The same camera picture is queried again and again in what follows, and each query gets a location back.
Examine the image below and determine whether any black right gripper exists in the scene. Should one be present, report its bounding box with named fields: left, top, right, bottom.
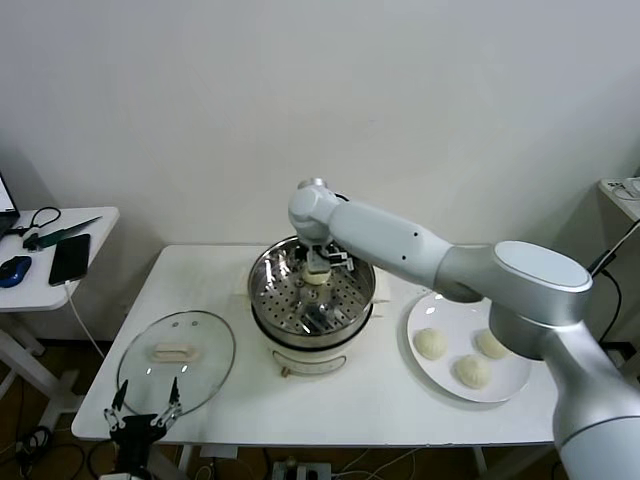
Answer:
left=299, top=240, right=334, bottom=274

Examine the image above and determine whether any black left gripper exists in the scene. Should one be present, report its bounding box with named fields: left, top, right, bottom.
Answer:
left=103, top=377, right=182, bottom=480

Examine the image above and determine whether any round glass pot lid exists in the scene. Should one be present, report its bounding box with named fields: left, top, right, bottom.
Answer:
left=116, top=310, right=236, bottom=420

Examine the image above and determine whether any stainless steel steamer basket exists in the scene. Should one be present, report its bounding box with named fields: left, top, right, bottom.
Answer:
left=234, top=233, right=391, bottom=351

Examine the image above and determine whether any white side table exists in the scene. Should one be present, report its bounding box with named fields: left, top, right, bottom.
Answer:
left=0, top=207, right=121, bottom=426

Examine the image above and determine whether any black smartphone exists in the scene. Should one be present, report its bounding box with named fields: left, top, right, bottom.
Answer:
left=48, top=233, right=93, bottom=287

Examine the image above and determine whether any white round plate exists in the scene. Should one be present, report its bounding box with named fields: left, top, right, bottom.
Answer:
left=405, top=291, right=533, bottom=404

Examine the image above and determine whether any floor power strip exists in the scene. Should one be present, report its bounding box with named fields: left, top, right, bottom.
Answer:
left=272, top=460, right=331, bottom=480

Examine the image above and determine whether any blue computer mouse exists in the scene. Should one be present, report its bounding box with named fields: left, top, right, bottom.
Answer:
left=0, top=255, right=33, bottom=289

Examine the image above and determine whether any green flat tool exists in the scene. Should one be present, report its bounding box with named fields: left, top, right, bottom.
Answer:
left=23, top=216, right=104, bottom=251

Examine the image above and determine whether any black laptop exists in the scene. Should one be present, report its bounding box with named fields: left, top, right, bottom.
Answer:
left=0, top=169, right=22, bottom=239

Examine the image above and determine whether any white power strip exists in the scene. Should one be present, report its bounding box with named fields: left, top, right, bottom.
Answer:
left=607, top=178, right=640, bottom=201

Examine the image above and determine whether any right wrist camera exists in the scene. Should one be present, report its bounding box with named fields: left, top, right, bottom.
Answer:
left=327, top=247, right=357, bottom=274

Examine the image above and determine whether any white charging cable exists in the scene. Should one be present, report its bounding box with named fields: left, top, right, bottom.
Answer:
left=64, top=282, right=106, bottom=359

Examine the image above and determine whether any black floor cable bundle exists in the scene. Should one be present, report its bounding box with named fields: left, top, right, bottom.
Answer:
left=14, top=424, right=86, bottom=480

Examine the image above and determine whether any black looped cord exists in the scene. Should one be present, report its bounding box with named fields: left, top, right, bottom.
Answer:
left=12, top=207, right=62, bottom=236

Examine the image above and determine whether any white hanging cable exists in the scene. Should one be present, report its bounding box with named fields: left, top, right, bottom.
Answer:
left=597, top=219, right=640, bottom=266

